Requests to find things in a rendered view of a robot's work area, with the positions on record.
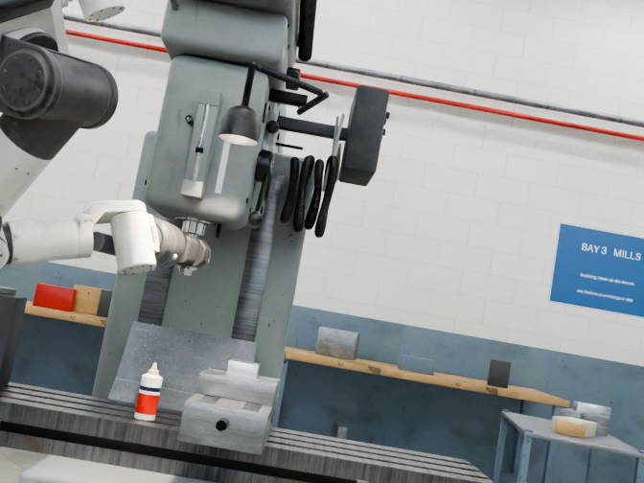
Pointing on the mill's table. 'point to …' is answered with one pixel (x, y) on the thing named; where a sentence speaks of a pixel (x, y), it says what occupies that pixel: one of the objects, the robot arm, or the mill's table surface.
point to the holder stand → (10, 330)
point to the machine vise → (195, 416)
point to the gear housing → (227, 34)
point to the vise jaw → (237, 387)
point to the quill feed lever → (262, 183)
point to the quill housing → (166, 139)
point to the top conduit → (306, 29)
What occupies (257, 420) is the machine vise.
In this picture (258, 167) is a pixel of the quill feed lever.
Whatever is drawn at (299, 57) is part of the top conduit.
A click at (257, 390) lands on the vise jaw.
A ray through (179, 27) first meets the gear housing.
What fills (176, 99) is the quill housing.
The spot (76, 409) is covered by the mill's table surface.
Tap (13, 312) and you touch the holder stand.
